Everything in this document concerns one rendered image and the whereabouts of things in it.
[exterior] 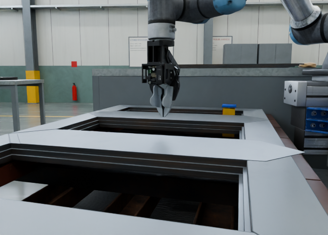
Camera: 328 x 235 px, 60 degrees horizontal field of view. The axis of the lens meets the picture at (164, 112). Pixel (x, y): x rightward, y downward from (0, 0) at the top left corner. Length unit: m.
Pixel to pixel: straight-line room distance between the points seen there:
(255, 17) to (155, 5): 9.54
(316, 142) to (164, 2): 0.76
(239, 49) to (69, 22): 5.77
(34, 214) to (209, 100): 1.20
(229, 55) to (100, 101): 7.90
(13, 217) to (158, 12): 0.58
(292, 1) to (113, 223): 1.05
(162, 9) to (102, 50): 9.47
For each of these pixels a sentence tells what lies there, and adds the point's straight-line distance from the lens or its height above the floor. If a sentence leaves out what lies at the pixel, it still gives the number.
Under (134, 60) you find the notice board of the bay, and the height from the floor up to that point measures 1.46.
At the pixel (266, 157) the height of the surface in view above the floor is 0.85.
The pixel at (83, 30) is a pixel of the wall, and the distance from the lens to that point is 10.49.
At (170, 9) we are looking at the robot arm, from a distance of 0.79.
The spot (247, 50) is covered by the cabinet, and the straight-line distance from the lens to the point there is 9.46.
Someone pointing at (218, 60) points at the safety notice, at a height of 1.45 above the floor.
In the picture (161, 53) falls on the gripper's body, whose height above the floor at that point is 1.07.
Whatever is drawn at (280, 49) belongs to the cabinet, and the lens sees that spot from 9.74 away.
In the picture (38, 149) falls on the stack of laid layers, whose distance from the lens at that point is 0.75.
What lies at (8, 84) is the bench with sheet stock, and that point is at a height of 0.92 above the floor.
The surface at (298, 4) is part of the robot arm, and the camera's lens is 1.23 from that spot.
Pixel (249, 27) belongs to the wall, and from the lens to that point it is 10.19.
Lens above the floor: 1.02
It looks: 8 degrees down
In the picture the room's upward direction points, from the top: straight up
